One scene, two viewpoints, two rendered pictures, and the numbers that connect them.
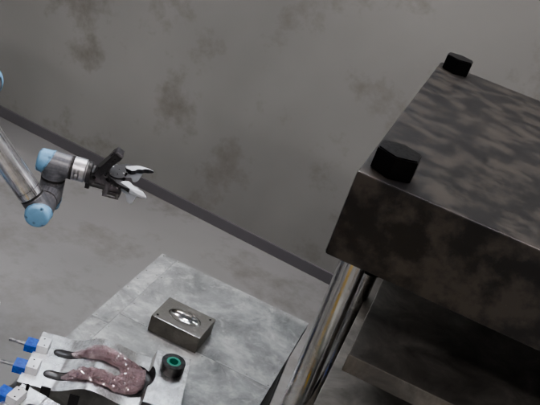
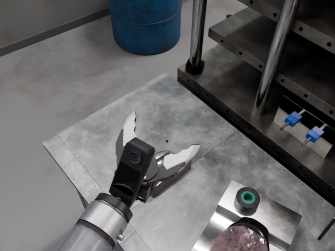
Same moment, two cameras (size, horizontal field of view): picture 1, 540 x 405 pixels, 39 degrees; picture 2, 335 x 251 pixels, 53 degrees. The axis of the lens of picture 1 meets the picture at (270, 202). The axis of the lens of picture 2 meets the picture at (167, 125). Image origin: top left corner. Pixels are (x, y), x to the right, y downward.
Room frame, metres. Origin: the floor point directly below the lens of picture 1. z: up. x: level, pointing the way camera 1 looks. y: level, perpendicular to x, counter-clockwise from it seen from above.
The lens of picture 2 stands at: (1.89, 0.71, 1.98)
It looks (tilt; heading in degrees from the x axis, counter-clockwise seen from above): 51 degrees down; 308
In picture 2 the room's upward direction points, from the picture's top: straight up
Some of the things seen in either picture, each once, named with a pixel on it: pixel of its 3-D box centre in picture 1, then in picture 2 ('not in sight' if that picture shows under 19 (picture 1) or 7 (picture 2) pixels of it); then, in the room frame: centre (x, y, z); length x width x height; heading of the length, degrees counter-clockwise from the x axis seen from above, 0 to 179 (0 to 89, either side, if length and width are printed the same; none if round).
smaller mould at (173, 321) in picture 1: (182, 324); (160, 166); (2.36, 0.16, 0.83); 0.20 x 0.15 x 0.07; 79
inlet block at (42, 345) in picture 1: (28, 344); not in sight; (1.96, 0.59, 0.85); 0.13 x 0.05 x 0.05; 96
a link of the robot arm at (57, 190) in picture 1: (49, 194); not in sight; (2.09, 0.66, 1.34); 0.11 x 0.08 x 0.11; 10
